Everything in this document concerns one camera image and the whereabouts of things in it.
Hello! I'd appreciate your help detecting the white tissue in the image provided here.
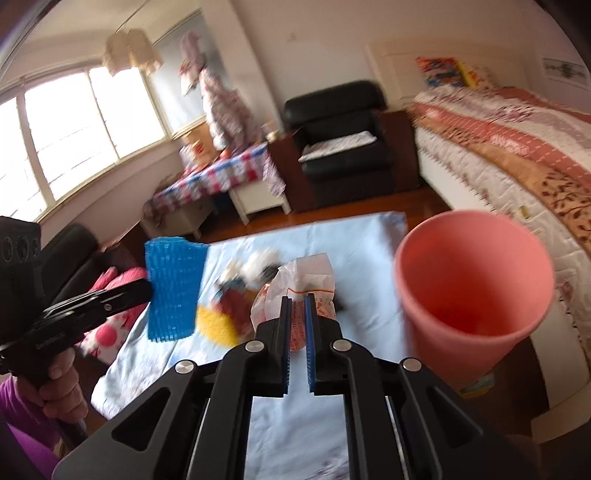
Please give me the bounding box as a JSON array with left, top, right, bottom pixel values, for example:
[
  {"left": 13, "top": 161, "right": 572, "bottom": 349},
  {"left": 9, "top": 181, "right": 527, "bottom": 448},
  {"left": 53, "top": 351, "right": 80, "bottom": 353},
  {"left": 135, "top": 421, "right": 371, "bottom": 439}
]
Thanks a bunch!
[{"left": 242, "top": 249, "right": 278, "bottom": 282}]

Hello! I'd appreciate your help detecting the person's left hand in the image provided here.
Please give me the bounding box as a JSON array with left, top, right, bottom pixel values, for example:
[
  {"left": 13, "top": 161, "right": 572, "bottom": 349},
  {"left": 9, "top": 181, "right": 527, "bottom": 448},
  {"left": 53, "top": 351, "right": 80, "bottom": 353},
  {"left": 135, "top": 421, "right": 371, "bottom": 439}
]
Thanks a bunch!
[{"left": 41, "top": 347, "right": 89, "bottom": 428}]

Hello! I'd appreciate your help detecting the white bed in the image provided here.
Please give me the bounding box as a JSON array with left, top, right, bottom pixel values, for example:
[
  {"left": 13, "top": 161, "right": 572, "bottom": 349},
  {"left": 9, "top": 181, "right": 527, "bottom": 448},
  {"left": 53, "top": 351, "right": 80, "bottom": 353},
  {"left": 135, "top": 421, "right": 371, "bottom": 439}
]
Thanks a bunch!
[{"left": 367, "top": 41, "right": 591, "bottom": 444}]

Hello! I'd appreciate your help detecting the white low cabinet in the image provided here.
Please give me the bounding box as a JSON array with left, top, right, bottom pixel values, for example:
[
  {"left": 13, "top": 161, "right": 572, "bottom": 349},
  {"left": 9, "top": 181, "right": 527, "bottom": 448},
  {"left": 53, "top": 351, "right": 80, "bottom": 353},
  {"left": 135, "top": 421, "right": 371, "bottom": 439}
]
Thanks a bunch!
[
  {"left": 141, "top": 198, "right": 218, "bottom": 238},
  {"left": 228, "top": 178, "right": 293, "bottom": 226}
]

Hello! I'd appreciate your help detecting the blue foam net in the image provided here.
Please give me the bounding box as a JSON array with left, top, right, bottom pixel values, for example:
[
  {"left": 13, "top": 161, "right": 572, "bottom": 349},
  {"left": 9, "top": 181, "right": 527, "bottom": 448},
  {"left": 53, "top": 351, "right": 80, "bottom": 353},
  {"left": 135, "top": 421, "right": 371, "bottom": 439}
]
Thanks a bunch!
[{"left": 144, "top": 237, "right": 208, "bottom": 343}]

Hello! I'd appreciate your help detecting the clear bag with red print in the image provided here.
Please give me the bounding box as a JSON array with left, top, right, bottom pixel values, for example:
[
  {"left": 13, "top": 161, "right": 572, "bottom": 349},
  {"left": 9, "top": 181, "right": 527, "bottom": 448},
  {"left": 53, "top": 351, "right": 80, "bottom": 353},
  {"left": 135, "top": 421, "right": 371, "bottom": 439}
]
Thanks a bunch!
[{"left": 249, "top": 254, "right": 340, "bottom": 354}]

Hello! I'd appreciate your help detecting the red polka dot cushion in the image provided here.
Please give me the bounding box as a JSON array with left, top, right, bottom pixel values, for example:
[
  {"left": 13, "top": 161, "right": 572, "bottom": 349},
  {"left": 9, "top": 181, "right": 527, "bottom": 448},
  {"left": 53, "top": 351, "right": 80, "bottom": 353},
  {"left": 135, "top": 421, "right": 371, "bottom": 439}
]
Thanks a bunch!
[{"left": 76, "top": 265, "right": 151, "bottom": 358}]

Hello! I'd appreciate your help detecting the patchwork quilt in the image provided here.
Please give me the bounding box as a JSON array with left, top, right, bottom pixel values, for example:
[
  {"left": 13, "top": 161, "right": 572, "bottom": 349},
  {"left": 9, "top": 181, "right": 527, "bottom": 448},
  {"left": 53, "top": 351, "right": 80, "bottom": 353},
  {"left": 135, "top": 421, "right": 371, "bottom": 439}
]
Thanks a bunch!
[{"left": 406, "top": 85, "right": 591, "bottom": 259}]

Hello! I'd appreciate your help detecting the colourful printed pillow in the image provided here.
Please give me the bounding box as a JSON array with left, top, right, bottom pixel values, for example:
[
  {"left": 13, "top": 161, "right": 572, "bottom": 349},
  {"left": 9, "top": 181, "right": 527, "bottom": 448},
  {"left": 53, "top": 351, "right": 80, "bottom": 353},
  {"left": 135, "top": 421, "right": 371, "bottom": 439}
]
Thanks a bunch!
[{"left": 416, "top": 56, "right": 467, "bottom": 88}]

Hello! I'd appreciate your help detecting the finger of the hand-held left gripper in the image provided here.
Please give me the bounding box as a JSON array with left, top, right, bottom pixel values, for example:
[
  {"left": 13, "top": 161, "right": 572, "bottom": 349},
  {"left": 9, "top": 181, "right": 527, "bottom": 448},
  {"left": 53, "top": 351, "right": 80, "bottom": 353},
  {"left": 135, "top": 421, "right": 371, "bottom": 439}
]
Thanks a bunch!
[{"left": 69, "top": 279, "right": 154, "bottom": 332}]

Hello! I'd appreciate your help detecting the cream ceiling lamp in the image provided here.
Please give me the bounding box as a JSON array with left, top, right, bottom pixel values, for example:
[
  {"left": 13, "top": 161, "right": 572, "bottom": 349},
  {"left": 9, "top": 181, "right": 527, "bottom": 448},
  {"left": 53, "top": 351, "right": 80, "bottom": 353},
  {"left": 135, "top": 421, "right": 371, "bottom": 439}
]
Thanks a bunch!
[{"left": 102, "top": 28, "right": 164, "bottom": 77}]

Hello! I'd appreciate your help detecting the hanging floral coat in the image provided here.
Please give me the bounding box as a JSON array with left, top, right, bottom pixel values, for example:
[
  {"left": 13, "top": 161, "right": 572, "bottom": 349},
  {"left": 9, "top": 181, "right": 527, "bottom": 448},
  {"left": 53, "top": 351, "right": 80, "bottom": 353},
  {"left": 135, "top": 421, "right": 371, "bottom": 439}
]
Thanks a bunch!
[{"left": 178, "top": 33, "right": 266, "bottom": 151}]

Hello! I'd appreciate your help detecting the red wrapper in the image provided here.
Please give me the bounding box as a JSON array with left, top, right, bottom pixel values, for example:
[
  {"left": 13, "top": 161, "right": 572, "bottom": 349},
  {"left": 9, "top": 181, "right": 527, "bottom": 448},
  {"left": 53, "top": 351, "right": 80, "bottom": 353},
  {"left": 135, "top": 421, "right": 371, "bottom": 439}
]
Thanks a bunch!
[{"left": 217, "top": 281, "right": 257, "bottom": 333}]

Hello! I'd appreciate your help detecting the window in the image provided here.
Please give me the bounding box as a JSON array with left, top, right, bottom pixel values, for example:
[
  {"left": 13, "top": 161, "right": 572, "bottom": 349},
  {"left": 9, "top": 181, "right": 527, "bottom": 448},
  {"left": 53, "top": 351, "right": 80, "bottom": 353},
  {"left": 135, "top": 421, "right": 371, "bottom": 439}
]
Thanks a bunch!
[{"left": 0, "top": 65, "right": 169, "bottom": 222}]

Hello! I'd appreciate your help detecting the black leather chair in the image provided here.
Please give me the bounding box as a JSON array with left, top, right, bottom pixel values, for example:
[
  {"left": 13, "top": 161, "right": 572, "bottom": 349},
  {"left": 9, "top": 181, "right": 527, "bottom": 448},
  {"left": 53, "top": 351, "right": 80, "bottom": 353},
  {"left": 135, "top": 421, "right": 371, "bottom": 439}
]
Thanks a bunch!
[{"left": 39, "top": 224, "right": 121, "bottom": 315}]

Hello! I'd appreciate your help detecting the colourful small object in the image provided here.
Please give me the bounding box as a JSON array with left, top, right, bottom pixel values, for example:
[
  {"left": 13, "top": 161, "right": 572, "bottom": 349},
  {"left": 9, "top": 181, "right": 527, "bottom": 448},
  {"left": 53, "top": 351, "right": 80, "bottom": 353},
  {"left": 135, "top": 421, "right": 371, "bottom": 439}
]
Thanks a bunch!
[{"left": 457, "top": 374, "right": 495, "bottom": 398}]

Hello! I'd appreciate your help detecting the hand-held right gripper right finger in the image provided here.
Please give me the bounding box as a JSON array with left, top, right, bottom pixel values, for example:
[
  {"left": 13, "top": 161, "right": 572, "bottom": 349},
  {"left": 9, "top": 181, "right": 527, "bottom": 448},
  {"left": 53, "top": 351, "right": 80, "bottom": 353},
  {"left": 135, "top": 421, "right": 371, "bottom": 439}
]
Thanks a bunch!
[{"left": 305, "top": 294, "right": 541, "bottom": 480}]

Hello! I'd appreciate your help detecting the dark wooden side cabinet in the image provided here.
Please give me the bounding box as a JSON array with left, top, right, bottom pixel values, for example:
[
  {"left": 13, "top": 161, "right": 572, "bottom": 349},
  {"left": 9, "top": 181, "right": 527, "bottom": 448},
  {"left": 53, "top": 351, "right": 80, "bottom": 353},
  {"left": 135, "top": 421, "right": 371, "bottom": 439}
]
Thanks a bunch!
[
  {"left": 379, "top": 111, "right": 422, "bottom": 191},
  {"left": 267, "top": 128, "right": 319, "bottom": 214}
]

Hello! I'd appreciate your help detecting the light blue tablecloth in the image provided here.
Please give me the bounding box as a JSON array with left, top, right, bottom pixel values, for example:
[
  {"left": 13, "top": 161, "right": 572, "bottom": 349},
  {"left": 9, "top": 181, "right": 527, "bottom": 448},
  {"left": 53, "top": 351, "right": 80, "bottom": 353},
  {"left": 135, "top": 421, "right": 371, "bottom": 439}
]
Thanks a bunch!
[{"left": 91, "top": 211, "right": 416, "bottom": 480}]

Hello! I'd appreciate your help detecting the plaid tablecloth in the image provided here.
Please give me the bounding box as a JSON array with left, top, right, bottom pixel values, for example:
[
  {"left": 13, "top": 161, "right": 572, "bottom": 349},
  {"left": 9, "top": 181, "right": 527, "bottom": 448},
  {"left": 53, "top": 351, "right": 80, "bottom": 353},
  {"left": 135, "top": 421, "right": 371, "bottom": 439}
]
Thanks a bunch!
[{"left": 143, "top": 141, "right": 287, "bottom": 217}]

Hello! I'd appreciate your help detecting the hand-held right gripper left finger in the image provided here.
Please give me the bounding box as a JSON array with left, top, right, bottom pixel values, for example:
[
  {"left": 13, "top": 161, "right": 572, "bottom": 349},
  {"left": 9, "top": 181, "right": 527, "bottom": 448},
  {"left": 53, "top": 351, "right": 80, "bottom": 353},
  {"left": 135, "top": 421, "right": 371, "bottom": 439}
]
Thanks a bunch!
[{"left": 52, "top": 296, "right": 293, "bottom": 480}]

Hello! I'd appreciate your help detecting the person's left forearm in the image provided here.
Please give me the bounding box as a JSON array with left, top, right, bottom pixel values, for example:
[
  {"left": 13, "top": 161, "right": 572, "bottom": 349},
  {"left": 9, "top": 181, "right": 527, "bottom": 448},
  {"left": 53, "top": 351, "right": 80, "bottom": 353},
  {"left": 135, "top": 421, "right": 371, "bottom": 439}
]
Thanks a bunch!
[{"left": 0, "top": 376, "right": 63, "bottom": 480}]

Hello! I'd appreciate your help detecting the pink plastic bin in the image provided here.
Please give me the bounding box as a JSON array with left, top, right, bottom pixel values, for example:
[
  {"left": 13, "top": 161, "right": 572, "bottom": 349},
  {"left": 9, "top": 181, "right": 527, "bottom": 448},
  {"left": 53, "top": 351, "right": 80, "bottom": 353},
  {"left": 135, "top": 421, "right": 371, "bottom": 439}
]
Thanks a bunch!
[{"left": 394, "top": 210, "right": 556, "bottom": 388}]

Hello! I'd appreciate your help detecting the black leather armchair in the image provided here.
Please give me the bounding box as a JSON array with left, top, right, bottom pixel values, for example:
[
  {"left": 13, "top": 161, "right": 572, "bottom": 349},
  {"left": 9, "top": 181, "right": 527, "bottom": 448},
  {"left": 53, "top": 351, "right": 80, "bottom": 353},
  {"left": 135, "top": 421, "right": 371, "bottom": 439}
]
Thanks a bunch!
[{"left": 283, "top": 80, "right": 395, "bottom": 208}]

